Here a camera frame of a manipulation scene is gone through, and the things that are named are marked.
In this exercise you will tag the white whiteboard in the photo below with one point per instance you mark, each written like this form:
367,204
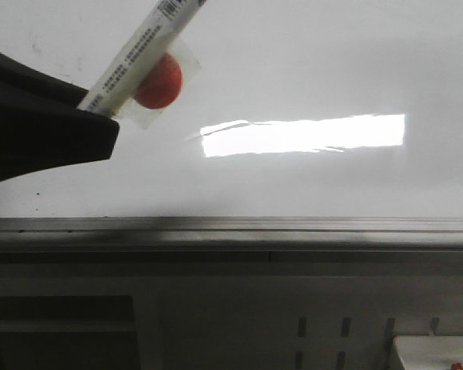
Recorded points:
298,109

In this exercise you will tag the white plastic bin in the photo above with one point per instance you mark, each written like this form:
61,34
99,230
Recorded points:
425,352

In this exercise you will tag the metal whiteboard frame rail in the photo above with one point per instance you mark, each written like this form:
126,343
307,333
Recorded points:
246,239

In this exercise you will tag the red magnet taped to marker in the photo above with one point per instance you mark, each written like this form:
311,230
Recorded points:
162,86

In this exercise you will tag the white whiteboard marker pen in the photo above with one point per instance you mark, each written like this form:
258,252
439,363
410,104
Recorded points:
159,32

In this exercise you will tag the small red object in bin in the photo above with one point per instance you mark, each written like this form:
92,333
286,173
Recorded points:
457,366

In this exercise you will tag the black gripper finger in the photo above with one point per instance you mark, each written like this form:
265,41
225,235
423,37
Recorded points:
42,128

